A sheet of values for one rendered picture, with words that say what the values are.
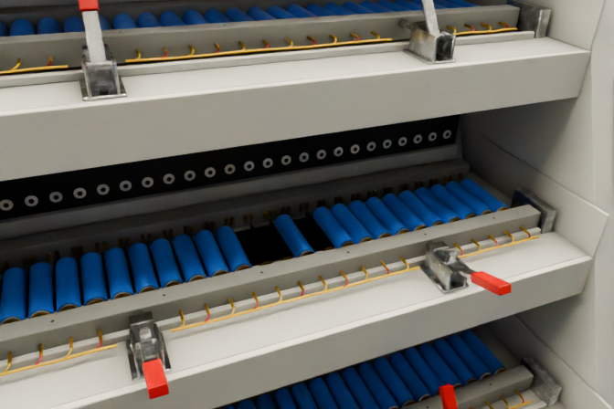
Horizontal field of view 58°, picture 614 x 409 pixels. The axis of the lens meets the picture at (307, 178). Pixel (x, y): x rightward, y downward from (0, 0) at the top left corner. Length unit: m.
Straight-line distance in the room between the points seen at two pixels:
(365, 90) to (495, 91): 0.13
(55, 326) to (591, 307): 0.50
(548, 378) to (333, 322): 0.31
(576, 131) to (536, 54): 0.10
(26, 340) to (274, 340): 0.18
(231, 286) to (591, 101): 0.37
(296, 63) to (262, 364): 0.24
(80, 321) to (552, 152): 0.47
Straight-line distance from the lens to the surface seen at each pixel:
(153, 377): 0.38
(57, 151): 0.39
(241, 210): 0.56
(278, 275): 0.47
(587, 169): 0.60
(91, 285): 0.49
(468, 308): 0.53
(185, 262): 0.50
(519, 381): 0.69
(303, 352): 0.46
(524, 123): 0.65
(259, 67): 0.44
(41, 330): 0.46
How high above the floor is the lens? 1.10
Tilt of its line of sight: 10 degrees down
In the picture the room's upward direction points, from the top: 6 degrees counter-clockwise
